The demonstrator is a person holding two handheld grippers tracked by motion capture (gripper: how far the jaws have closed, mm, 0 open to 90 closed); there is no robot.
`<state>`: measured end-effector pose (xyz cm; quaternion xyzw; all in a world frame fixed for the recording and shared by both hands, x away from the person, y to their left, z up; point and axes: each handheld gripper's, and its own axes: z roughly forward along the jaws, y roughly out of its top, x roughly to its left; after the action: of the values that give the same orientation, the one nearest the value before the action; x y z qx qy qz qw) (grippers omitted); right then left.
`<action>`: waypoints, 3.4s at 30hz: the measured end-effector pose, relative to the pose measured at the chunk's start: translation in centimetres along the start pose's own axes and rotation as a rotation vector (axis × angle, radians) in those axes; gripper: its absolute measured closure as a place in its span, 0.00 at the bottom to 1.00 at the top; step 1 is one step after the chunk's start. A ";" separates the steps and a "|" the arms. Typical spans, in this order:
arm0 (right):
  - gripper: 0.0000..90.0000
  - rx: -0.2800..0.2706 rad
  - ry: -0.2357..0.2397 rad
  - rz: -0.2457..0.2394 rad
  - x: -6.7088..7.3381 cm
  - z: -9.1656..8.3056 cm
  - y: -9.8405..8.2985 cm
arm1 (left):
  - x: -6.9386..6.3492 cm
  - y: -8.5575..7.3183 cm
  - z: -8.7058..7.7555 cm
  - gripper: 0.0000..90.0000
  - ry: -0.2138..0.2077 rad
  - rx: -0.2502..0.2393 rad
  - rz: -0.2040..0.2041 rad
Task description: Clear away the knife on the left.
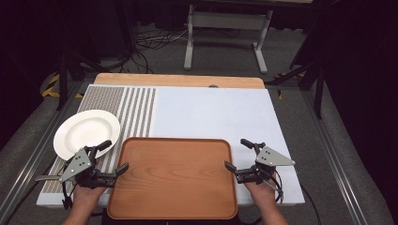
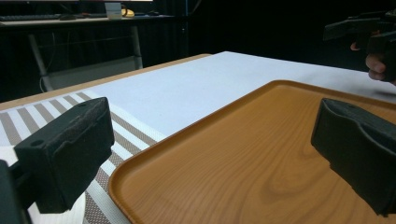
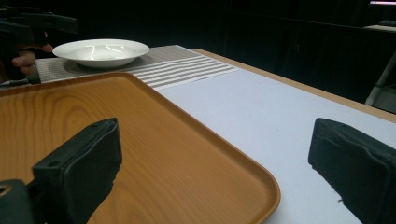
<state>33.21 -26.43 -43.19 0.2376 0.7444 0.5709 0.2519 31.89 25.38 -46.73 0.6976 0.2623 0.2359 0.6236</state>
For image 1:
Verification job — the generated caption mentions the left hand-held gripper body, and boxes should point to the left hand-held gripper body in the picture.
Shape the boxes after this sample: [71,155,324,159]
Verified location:
[34,145,117,190]

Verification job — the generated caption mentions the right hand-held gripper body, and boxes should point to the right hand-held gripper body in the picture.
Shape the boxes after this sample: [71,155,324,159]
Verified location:
[236,143,296,186]

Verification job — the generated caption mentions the person's left hand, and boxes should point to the person's left hand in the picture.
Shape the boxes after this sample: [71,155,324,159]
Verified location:
[72,186,107,204]

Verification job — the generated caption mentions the person's right hand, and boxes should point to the person's right hand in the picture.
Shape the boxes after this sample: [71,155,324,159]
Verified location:
[245,179,279,204]

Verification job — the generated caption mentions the white round plate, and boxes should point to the white round plate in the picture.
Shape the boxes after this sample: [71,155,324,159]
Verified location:
[53,109,121,162]

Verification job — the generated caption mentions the brown wooden tray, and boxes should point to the brown wooden tray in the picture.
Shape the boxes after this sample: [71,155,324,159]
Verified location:
[106,136,239,221]

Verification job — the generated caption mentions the white striped table mat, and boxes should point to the white striped table mat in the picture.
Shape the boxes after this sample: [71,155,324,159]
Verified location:
[36,83,306,208]

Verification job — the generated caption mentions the black tripod stand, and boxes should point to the black tripod stand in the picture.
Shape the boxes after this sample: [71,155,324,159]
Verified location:
[266,0,328,120]
[55,0,109,111]

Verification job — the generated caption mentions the yellow black hazard tape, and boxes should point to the yellow black hazard tape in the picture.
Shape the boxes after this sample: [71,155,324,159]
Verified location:
[41,72,84,99]

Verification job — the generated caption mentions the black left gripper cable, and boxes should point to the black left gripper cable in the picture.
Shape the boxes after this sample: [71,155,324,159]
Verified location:
[61,181,77,211]

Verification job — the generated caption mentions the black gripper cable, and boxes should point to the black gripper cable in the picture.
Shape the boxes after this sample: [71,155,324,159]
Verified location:
[61,181,77,211]
[268,170,323,225]

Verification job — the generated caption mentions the grey aluminium floor rail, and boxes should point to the grey aluminium floor rail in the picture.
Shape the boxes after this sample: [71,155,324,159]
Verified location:
[0,80,84,225]
[299,89,369,225]

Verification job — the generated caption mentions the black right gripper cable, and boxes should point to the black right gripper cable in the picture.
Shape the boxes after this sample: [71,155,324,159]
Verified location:
[268,170,323,225]

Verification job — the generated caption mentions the black floor cables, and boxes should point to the black floor cables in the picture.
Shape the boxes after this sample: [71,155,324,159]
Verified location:
[134,27,190,52]

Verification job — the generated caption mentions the white metal desk frame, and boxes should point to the white metal desk frame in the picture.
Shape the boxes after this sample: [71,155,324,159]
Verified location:
[183,4,274,75]

